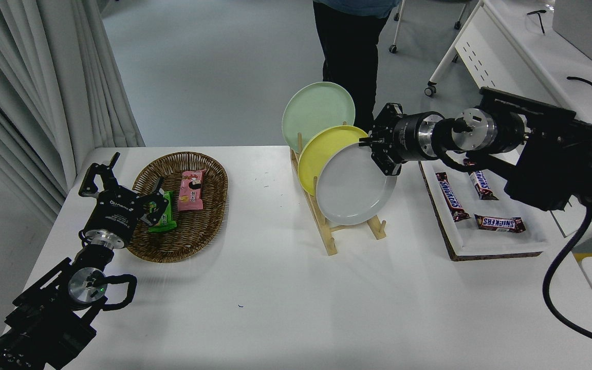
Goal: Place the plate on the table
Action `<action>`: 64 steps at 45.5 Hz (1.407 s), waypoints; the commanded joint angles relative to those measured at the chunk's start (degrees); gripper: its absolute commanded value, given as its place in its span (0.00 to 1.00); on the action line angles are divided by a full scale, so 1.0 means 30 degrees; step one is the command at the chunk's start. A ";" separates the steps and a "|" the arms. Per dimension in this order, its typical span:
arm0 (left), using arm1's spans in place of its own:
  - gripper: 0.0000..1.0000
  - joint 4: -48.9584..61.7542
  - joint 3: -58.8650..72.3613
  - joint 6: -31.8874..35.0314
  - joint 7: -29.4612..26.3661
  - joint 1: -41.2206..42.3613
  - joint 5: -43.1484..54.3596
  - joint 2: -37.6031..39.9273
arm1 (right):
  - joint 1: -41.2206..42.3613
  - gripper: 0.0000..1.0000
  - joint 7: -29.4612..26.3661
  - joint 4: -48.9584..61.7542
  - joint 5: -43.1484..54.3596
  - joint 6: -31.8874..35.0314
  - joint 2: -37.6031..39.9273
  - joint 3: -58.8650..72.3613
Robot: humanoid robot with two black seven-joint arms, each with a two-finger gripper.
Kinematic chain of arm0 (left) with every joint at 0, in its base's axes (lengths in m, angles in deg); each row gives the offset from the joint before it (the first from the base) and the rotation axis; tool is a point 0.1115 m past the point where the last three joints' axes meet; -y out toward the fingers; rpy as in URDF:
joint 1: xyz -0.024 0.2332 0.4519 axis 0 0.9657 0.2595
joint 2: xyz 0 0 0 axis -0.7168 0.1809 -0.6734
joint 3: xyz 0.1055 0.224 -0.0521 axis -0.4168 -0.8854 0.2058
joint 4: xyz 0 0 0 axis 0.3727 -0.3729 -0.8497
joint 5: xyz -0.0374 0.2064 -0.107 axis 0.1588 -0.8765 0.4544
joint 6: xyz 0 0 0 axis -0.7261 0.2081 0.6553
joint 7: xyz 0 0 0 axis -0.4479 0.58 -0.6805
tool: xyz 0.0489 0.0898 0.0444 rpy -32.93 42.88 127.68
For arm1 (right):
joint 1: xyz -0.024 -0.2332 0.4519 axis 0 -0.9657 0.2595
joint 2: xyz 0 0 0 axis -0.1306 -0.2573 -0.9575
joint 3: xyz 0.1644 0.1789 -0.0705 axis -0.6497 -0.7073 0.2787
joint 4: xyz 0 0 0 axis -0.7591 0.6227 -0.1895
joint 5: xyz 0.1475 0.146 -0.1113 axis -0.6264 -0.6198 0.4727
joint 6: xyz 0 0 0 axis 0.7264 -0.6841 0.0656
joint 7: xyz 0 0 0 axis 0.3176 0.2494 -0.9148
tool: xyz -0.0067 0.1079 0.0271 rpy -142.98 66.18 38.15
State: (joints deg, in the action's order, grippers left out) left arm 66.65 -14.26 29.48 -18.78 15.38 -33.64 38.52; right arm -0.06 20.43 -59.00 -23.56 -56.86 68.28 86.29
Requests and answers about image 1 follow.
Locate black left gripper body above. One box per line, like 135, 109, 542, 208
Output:
83, 188, 142, 243

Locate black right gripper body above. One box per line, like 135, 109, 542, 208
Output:
396, 112, 424, 163

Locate grey plate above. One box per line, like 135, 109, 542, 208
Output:
316, 142, 398, 226

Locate pale green plate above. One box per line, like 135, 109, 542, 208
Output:
282, 82, 356, 153

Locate yellow plate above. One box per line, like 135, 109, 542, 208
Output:
298, 125, 369, 196

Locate wooden plate rack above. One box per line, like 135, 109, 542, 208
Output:
290, 122, 386, 256

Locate green snack bar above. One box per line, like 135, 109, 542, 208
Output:
148, 190, 178, 233

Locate pink snack bar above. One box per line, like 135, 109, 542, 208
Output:
177, 170, 208, 212

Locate brown oval wicker basket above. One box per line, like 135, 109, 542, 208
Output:
127, 151, 229, 264

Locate brown Snickers bar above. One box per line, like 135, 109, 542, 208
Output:
435, 172, 471, 223
474, 214, 526, 233
464, 160, 500, 201

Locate person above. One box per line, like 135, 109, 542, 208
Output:
312, 0, 402, 133

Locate white desk with perforated panel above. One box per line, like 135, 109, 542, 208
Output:
424, 0, 592, 239

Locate white tray with cork base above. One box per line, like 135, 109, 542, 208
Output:
418, 154, 549, 262

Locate pale grey curtain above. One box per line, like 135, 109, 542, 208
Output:
0, 0, 146, 227

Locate black glasses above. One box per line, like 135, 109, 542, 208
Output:
527, 9, 548, 35

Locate silver laptop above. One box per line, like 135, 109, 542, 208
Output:
552, 0, 592, 71

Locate thin black cable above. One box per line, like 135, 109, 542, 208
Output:
567, 76, 592, 95

